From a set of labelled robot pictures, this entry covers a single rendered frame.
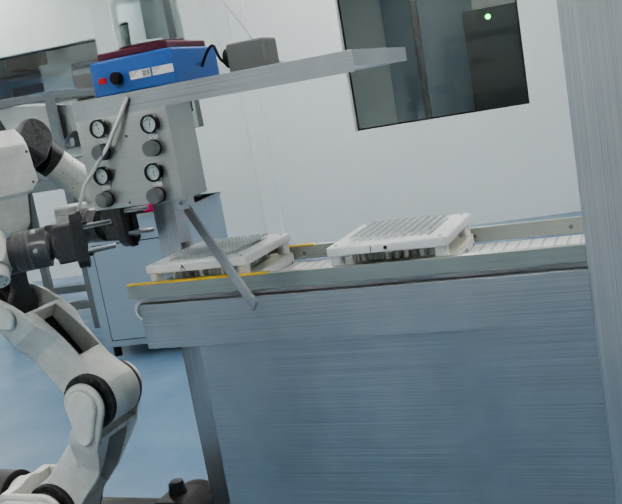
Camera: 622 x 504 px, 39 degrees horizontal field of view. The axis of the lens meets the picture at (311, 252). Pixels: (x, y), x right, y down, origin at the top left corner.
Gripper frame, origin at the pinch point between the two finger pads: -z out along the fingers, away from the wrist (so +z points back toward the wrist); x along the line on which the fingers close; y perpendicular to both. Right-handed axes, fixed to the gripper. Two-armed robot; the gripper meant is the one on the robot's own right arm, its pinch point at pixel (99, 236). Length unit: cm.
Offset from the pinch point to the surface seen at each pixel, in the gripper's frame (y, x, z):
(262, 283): 21.5, 13.6, -31.1
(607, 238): 118, -3, -56
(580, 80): 117, -18, -55
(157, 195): 17.5, -7.7, -14.0
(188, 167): 14.1, -11.8, -21.3
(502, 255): 47, 13, -73
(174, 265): 8.7, 8.4, -14.5
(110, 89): 6.1, -30.3, -9.0
